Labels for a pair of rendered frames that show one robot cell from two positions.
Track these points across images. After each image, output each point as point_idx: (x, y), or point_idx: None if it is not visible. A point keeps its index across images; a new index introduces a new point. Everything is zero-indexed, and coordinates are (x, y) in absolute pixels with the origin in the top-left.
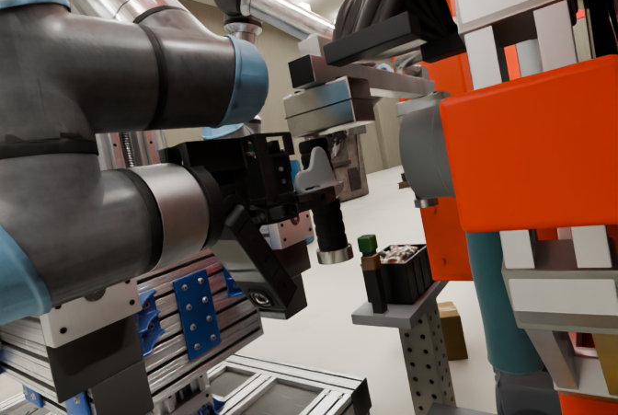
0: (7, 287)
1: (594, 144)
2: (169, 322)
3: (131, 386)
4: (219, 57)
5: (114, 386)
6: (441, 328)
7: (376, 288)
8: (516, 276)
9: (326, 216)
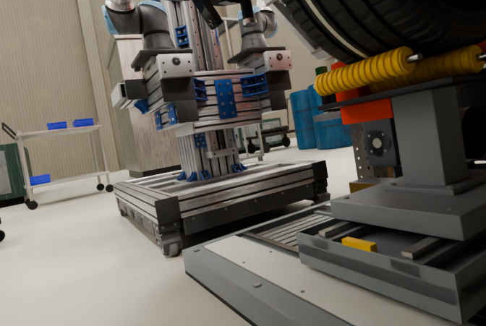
0: None
1: None
2: (211, 98)
3: (189, 107)
4: None
5: (183, 104)
6: None
7: (324, 97)
8: None
9: (244, 6)
